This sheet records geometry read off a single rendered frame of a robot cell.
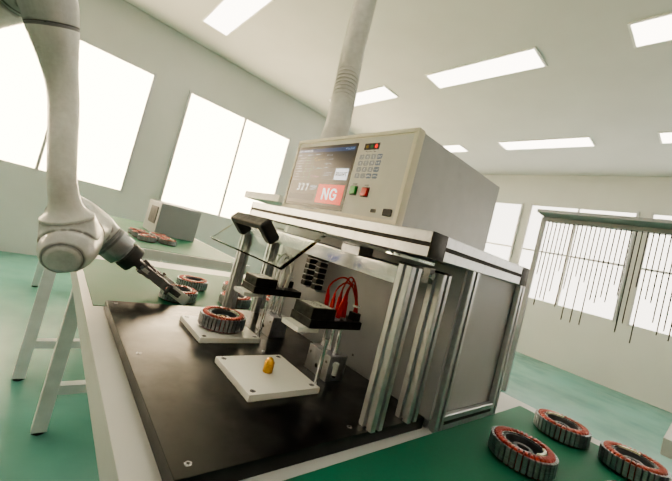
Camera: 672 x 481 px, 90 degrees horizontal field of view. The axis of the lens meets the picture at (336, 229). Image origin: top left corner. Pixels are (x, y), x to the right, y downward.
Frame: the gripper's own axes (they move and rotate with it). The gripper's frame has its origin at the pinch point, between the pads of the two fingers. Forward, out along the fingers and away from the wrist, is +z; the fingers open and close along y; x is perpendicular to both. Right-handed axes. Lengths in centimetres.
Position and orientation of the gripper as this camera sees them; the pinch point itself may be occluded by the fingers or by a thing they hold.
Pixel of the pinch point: (178, 293)
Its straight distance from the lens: 120.9
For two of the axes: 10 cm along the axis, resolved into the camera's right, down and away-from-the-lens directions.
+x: -6.0, 7.2, -3.4
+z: 5.3, 6.8, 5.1
